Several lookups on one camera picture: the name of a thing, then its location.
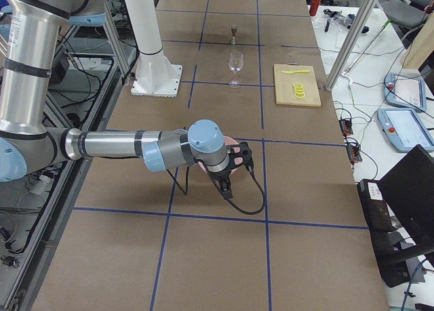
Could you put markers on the yellow plastic knife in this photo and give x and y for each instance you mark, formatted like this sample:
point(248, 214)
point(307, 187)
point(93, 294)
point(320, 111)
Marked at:
point(292, 72)

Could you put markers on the red cylinder bottle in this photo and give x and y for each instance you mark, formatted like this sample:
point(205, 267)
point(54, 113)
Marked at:
point(314, 7)

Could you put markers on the right blue teach pendant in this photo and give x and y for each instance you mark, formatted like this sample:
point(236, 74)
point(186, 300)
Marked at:
point(404, 91)

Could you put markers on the pink bowl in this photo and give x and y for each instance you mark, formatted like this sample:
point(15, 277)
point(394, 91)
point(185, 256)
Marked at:
point(227, 141)

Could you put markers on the bamboo cutting board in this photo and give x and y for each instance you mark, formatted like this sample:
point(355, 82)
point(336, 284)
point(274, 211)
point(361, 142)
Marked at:
point(284, 93)

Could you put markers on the aluminium frame post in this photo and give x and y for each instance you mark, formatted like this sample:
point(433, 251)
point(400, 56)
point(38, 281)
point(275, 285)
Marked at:
point(362, 16)

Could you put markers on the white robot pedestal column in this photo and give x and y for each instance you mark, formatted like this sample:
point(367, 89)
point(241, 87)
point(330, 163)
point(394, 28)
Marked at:
point(155, 75)

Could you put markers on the clear wine glass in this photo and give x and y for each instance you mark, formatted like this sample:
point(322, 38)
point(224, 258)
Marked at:
point(235, 65)

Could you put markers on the clear plastic bag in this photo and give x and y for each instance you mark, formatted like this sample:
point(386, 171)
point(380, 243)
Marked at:
point(335, 18)

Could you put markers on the blue teach pendant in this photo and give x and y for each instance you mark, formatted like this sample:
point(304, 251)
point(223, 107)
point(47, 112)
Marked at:
point(404, 91)
point(404, 129)

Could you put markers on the black box device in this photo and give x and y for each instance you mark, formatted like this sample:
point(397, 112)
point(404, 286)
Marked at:
point(375, 210)

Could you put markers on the wooden plank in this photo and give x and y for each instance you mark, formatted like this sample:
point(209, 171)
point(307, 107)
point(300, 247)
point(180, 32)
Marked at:
point(421, 48)

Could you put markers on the metal rod with green handle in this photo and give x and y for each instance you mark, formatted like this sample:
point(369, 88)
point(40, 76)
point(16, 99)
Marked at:
point(345, 72)

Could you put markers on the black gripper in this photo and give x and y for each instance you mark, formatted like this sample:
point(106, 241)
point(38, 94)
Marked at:
point(220, 177)

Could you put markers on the left blue teach pendant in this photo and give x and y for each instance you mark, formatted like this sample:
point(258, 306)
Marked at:
point(404, 129)

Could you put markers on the steel cocktail jigger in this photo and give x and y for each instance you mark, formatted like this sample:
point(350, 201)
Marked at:
point(234, 28)

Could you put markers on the grey office chair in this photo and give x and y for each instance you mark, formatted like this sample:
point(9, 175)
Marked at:
point(406, 15)

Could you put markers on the black computer monitor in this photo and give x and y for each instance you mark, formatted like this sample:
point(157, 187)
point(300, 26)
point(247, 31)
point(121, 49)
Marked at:
point(407, 189)

